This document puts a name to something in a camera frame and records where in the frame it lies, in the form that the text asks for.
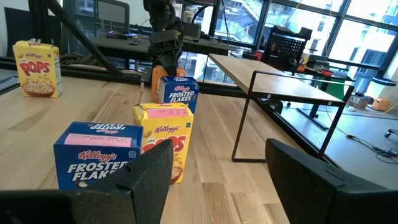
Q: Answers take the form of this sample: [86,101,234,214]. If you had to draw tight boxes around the orange Mini Wheats cereal box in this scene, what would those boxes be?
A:
[150,64,187,103]

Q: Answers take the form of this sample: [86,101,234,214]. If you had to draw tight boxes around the dark grey desk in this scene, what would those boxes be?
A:
[0,68,20,94]
[90,32,240,63]

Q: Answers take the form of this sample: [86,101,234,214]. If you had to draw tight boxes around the green bin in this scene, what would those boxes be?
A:
[325,76,351,100]

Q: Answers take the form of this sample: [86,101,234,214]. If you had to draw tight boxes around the black computer mouse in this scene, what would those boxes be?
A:
[105,30,129,40]

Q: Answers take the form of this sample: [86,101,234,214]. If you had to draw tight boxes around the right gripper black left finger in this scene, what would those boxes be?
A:
[0,139,174,224]

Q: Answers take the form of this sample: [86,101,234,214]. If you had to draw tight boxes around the black tangled floor cables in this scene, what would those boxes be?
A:
[351,133,398,166]

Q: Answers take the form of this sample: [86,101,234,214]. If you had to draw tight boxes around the black box device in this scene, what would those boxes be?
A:
[183,22,202,40]

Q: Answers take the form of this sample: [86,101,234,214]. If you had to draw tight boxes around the yellow Corn Pops cereal box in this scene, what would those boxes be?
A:
[12,39,63,99]
[133,102,195,185]

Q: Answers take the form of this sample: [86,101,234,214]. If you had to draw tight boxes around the dark rope pile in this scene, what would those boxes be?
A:
[60,52,103,67]

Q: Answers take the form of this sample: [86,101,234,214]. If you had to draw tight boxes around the small cardboard box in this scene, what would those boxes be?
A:
[347,94,371,110]

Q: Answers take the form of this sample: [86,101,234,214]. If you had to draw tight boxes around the yellow cable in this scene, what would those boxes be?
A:
[323,101,398,138]

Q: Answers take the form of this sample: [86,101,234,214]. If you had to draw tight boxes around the black framed window wall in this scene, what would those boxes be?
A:
[174,0,398,97]

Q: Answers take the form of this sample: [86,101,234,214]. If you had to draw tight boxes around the wooden shelf with black frame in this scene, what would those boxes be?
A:
[207,53,356,163]

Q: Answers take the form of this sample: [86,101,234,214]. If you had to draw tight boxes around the black metal rig frame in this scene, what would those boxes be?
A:
[0,0,343,170]

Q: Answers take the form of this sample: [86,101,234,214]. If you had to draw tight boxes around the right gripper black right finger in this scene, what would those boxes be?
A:
[265,138,398,224]

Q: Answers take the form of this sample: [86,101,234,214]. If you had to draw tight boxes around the blue Frosted Flakes cereal box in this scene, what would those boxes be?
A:
[53,121,144,191]
[157,75,200,114]

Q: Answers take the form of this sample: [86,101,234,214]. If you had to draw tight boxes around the black flat panel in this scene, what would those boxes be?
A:
[4,6,35,58]

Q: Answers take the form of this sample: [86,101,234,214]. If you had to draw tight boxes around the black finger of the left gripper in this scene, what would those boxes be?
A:
[166,55,178,76]
[155,56,170,75]

